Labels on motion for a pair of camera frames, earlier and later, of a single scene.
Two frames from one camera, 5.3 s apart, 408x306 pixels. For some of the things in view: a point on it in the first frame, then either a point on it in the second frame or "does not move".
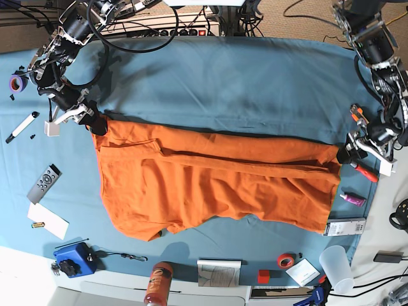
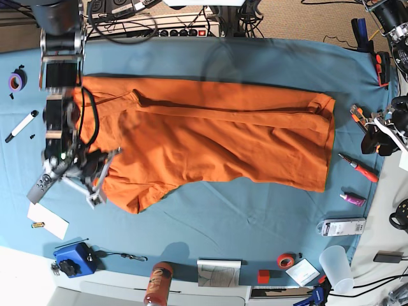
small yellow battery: [37, 224] does not move
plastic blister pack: [344, 226] does not move
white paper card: [52, 222] does not move
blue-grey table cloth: [52, 198] does not move
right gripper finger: [51, 128] to [80, 187]
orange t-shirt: [158, 180] to [146, 136]
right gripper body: [62, 98] to [88, 164]
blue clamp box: [76, 261] does not move
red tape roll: [285, 261] does not move
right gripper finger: [96, 123] to [96, 199]
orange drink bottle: [158, 288] does not move
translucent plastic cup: [335, 261] does not move
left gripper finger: [350, 153] to [378, 139]
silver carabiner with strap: [101, 253] does not move
